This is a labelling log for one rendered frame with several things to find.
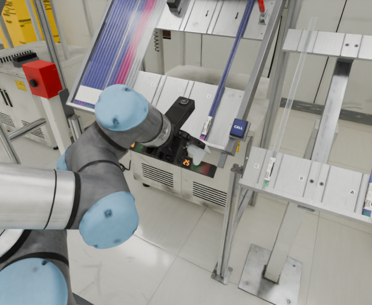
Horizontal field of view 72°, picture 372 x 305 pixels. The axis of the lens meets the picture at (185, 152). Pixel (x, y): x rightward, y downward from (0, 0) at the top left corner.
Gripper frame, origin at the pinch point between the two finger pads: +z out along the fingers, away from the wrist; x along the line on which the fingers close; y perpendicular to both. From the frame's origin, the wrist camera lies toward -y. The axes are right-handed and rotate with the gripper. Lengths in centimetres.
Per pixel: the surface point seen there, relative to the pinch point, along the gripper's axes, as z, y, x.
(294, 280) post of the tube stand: 70, 37, 43
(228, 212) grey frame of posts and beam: 29.4, 15.8, 11.4
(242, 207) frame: 50, 13, 13
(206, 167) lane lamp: 10.8, 4.1, 3.8
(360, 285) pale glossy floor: 79, 29, 70
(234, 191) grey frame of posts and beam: 21.7, 8.1, 12.4
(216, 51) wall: 166, -123, -73
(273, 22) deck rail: 8.7, -46.1, 9.6
